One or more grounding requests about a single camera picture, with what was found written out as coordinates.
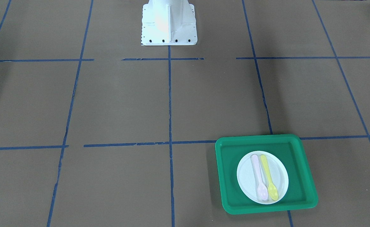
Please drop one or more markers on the white round plate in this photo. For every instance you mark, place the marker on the white round plate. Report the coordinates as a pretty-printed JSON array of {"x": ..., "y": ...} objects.
[{"x": 248, "y": 182}]

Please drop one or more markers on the green plastic tray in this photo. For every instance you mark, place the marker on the green plastic tray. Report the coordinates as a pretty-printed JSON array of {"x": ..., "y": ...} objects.
[{"x": 288, "y": 148}]

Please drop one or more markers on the pink plastic spoon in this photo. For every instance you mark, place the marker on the pink plastic spoon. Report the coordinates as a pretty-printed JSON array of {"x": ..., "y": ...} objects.
[{"x": 262, "y": 191}]

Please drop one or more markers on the yellow plastic spoon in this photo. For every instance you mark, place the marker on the yellow plastic spoon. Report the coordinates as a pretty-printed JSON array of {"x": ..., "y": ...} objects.
[{"x": 271, "y": 188}]

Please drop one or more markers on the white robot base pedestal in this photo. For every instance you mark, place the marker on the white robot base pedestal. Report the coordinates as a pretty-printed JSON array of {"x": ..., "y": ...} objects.
[{"x": 168, "y": 22}]

